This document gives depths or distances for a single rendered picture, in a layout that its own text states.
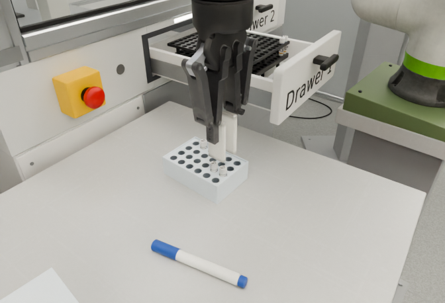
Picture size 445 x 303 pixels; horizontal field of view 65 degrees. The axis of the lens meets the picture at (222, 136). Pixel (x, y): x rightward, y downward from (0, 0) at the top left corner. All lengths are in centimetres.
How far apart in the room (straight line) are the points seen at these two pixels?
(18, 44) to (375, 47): 140
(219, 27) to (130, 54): 39
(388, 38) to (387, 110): 89
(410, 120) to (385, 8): 25
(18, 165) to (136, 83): 29
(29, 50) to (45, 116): 12
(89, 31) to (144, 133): 22
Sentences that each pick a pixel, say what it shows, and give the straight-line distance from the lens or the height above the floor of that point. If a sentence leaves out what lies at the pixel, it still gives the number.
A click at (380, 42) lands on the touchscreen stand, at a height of 68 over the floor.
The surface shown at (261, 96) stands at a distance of 67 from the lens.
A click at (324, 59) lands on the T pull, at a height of 91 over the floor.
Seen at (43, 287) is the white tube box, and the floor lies 81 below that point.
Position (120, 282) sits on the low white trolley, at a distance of 50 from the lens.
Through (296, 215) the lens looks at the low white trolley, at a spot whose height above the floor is 76.
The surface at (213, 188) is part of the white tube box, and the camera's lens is 55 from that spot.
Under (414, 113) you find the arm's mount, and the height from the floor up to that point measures 80.
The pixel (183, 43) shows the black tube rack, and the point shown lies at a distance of 82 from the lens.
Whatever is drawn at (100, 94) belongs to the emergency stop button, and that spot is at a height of 88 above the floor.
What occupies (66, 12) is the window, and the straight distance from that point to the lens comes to 71.
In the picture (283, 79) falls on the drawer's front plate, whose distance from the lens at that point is 62.
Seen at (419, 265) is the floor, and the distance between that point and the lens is 163.
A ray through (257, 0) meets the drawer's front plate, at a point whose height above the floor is 92.
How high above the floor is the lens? 116
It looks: 33 degrees down
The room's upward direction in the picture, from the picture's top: straight up
